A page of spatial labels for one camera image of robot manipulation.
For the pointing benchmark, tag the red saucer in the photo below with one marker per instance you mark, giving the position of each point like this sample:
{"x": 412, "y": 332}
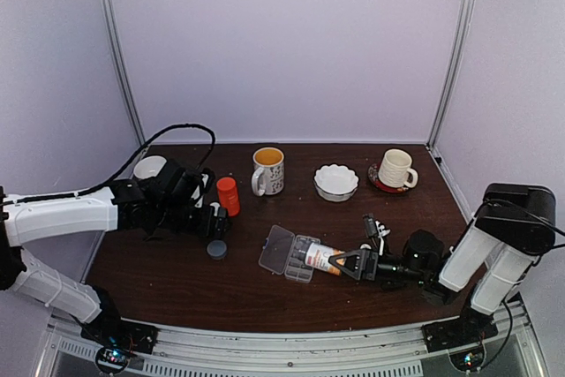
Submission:
{"x": 373, "y": 178}

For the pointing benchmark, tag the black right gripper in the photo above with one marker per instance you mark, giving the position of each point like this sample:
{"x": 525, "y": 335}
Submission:
{"x": 364, "y": 264}

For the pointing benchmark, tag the white ribbed cup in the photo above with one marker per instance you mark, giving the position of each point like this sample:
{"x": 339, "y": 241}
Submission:
{"x": 396, "y": 170}

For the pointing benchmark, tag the yellow-lined patterned mug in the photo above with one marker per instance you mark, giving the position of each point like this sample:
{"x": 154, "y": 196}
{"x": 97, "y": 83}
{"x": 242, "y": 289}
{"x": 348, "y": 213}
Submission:
{"x": 268, "y": 175}

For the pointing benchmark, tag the orange pill bottle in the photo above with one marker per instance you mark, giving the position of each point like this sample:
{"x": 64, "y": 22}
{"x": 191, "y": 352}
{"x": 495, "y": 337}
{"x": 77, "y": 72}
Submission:
{"x": 228, "y": 195}

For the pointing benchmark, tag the clear plastic pill organizer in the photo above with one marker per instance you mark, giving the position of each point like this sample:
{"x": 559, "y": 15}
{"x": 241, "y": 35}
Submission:
{"x": 283, "y": 253}

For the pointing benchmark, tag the aluminium frame post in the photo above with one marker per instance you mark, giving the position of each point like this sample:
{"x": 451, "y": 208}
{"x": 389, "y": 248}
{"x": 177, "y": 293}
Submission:
{"x": 463, "y": 25}
{"x": 123, "y": 80}

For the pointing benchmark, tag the aluminium frame post left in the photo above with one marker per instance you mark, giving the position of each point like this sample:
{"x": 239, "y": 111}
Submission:
{"x": 123, "y": 80}

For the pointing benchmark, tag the grey bottle cap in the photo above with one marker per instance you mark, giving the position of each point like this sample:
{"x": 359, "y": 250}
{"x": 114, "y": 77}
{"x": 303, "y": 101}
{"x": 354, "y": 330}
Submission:
{"x": 217, "y": 249}

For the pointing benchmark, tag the small white pill bottle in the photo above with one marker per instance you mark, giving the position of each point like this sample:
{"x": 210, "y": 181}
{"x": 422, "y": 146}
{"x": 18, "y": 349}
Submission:
{"x": 215, "y": 206}

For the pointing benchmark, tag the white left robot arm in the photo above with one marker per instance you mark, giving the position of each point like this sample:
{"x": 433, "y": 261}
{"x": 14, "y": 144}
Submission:
{"x": 27, "y": 219}

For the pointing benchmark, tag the white ceramic bowl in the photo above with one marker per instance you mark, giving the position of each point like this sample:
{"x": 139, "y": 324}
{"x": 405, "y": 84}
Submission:
{"x": 149, "y": 166}

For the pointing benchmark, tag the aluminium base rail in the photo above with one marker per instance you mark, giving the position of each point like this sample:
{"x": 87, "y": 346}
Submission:
{"x": 392, "y": 351}

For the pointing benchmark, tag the grey-capped orange label bottle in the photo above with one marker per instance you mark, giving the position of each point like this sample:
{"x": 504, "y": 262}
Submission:
{"x": 317, "y": 256}

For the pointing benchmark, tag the white scalloped dish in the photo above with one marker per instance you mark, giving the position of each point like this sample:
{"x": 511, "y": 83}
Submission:
{"x": 335, "y": 183}

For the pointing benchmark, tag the aluminium frame post right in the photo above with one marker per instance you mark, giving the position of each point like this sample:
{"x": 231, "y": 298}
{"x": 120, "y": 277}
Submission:
{"x": 463, "y": 25}

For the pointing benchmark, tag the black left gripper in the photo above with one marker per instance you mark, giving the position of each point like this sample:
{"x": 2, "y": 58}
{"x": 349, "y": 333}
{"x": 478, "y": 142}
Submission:
{"x": 218, "y": 229}

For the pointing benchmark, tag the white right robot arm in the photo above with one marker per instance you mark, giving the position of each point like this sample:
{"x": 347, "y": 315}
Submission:
{"x": 512, "y": 229}

